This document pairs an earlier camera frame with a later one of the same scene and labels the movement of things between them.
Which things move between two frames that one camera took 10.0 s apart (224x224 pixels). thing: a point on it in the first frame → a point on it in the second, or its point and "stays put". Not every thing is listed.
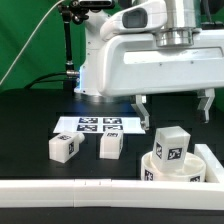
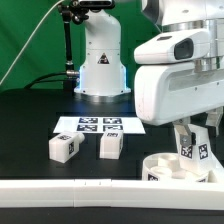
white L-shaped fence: x=122 y=193 stays put
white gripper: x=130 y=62 → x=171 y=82
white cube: x=170 y=147 → x=194 y=148
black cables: x=30 y=85 stays put
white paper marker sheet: x=98 y=124 stays put
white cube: x=111 y=144 stays put
